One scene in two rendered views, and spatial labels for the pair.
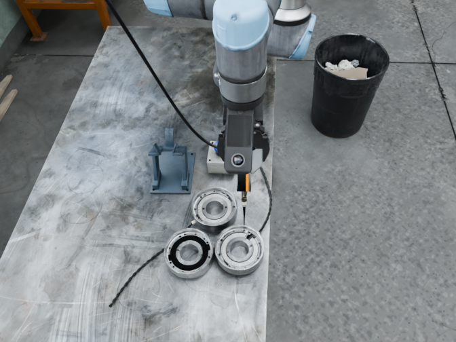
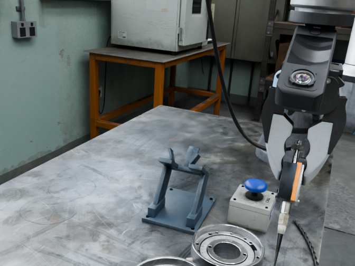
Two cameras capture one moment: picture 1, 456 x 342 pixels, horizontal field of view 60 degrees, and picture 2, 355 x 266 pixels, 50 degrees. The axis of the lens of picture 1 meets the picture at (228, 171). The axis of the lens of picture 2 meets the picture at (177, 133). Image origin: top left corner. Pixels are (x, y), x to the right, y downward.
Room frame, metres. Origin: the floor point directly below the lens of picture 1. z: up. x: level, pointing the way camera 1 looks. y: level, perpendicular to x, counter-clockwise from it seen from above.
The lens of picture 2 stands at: (0.00, 0.01, 1.17)
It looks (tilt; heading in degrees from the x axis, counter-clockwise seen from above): 20 degrees down; 13
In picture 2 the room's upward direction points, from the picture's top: 4 degrees clockwise
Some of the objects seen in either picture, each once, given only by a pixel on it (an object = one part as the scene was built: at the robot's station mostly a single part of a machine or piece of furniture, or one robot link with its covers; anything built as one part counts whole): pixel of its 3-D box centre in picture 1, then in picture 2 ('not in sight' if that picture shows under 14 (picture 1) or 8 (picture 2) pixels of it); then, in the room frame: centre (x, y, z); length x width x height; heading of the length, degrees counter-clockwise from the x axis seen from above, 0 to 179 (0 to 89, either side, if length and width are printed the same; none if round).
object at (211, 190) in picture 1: (214, 210); (226, 255); (0.48, 0.04, 0.82); 0.10 x 0.10 x 0.04
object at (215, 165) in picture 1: (223, 155); (253, 205); (0.63, 0.01, 0.82); 0.08 x 0.07 x 0.05; 171
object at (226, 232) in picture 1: (239, 250); not in sight; (0.37, -0.01, 0.82); 0.10 x 0.10 x 0.04
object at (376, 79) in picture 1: (343, 90); not in sight; (1.48, -0.61, 0.21); 0.34 x 0.34 x 0.43
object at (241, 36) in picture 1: (241, 35); not in sight; (0.49, -0.04, 1.27); 0.09 x 0.08 x 0.11; 161
